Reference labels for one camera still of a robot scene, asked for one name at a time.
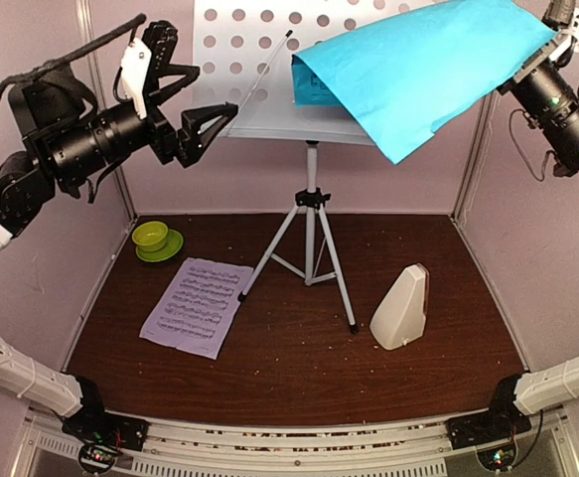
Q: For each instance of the green bowl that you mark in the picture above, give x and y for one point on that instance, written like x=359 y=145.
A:
x=150 y=236

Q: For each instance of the white metronome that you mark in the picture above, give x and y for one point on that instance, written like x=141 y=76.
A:
x=400 y=317

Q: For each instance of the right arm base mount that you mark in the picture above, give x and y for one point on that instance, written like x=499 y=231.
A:
x=492 y=437

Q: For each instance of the white perforated music stand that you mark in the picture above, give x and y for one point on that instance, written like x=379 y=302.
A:
x=245 y=50

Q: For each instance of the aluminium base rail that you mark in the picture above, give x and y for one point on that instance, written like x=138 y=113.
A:
x=417 y=447

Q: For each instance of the blue sheet music page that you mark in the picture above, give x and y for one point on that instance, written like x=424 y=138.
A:
x=404 y=77

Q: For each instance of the right aluminium corner post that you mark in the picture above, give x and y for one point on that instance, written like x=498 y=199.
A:
x=475 y=161

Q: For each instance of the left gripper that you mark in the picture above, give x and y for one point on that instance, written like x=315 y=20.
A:
x=187 y=144

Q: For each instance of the aluminium corner post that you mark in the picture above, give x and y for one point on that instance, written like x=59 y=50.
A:
x=475 y=161
x=86 y=33

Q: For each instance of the lilac sheet music page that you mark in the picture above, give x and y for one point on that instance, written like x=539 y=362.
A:
x=196 y=311

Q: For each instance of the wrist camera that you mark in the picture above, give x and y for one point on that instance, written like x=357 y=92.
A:
x=134 y=71
x=562 y=17

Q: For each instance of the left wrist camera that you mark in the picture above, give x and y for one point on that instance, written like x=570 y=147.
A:
x=134 y=71

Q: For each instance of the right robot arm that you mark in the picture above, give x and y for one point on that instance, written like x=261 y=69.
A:
x=530 y=393

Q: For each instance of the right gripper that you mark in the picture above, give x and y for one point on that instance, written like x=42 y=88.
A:
x=516 y=77

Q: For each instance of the left aluminium corner post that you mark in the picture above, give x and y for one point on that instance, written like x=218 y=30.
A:
x=86 y=33

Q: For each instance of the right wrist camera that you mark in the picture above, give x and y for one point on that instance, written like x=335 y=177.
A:
x=562 y=17

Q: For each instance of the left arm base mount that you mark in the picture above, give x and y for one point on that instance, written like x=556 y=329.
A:
x=104 y=440

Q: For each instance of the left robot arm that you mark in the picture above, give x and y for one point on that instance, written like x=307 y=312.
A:
x=24 y=187

